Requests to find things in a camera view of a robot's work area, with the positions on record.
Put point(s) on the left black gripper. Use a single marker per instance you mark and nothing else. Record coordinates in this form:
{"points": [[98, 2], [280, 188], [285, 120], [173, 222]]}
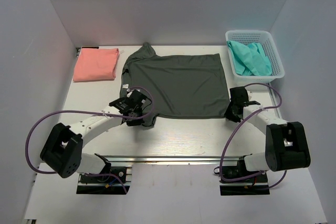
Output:
{"points": [[135, 123]]}

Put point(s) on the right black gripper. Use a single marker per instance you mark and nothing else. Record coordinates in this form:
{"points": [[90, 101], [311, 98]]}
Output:
{"points": [[228, 114]]}

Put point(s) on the dark grey t-shirt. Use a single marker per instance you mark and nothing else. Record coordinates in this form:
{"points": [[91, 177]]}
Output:
{"points": [[182, 86]]}

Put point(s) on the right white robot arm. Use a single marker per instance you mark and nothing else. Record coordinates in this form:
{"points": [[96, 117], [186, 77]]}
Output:
{"points": [[286, 144]]}

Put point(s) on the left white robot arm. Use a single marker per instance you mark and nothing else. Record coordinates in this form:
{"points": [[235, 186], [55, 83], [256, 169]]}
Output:
{"points": [[63, 149]]}

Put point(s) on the teal t-shirt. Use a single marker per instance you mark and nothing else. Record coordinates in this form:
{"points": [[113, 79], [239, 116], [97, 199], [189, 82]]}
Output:
{"points": [[250, 59]]}

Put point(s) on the white plastic basket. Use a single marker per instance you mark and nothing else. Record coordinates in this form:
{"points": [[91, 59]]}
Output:
{"points": [[265, 39]]}

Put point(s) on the folded pink t-shirt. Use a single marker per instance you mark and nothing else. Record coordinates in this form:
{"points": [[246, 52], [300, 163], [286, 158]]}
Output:
{"points": [[95, 64]]}

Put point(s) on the aluminium rail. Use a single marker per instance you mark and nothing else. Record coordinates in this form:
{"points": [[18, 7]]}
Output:
{"points": [[168, 159]]}

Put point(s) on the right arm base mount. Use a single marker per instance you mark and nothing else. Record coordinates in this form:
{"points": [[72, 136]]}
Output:
{"points": [[231, 184]]}

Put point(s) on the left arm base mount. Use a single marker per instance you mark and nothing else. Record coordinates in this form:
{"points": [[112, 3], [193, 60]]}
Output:
{"points": [[113, 180]]}

